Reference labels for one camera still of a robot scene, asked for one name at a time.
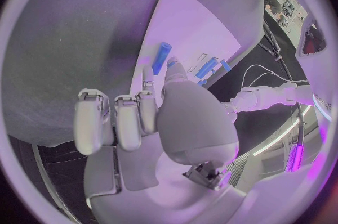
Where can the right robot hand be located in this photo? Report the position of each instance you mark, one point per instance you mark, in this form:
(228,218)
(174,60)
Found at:
(195,122)

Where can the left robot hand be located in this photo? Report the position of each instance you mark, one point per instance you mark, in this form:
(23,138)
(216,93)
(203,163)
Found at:
(230,111)

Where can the small blue peg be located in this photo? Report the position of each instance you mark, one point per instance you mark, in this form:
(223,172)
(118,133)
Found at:
(171,64)

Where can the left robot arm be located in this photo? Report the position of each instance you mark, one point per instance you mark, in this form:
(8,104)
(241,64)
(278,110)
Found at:
(264,95)

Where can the white task board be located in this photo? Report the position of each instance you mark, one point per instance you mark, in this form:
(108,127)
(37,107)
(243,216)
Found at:
(190,23)

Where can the small blue plug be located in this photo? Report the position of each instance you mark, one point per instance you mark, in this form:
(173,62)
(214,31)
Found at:
(202,82)

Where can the thick blue cylinder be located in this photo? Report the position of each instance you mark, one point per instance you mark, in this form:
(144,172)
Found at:
(207,68)

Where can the long blue cylinder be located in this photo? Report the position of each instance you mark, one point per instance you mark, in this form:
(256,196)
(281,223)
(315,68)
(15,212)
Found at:
(161,57)

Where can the glowing light bar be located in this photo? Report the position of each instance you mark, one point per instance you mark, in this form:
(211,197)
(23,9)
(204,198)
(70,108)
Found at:
(298,157)

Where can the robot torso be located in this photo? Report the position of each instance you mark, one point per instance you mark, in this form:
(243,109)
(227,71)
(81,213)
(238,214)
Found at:
(318,72)

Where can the person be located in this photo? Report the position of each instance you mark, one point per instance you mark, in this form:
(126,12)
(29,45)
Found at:
(272,3)

